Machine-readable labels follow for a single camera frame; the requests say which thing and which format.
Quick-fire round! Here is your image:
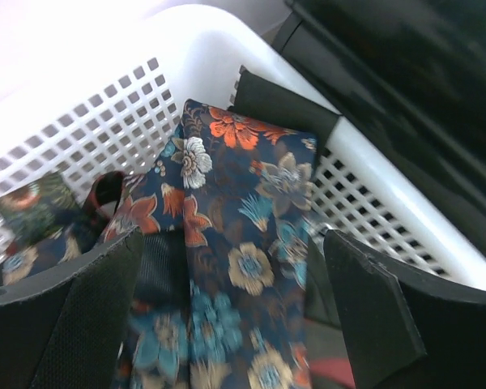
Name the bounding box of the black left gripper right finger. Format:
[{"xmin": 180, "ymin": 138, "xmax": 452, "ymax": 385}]
[{"xmin": 324, "ymin": 230, "xmax": 486, "ymax": 388}]

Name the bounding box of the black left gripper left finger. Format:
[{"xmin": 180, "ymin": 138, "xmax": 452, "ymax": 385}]
[{"xmin": 0, "ymin": 229, "xmax": 143, "ymax": 388}]

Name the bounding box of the navy floral silk tie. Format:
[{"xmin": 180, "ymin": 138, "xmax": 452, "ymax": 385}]
[{"xmin": 2, "ymin": 99, "xmax": 319, "ymax": 389}]

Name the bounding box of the green paisley tie in basket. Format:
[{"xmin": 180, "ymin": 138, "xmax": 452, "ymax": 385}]
[{"xmin": 0, "ymin": 173, "xmax": 83, "ymax": 248}]

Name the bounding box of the dark red patterned tie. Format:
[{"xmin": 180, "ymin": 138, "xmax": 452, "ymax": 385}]
[{"xmin": 82, "ymin": 171, "xmax": 125, "ymax": 228}]

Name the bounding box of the white plastic mesh basket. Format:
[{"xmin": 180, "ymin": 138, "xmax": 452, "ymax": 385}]
[{"xmin": 0, "ymin": 3, "xmax": 486, "ymax": 295}]

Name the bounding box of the black tie in basket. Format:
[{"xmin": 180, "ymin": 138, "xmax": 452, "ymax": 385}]
[{"xmin": 229, "ymin": 71, "xmax": 339, "ymax": 155}]

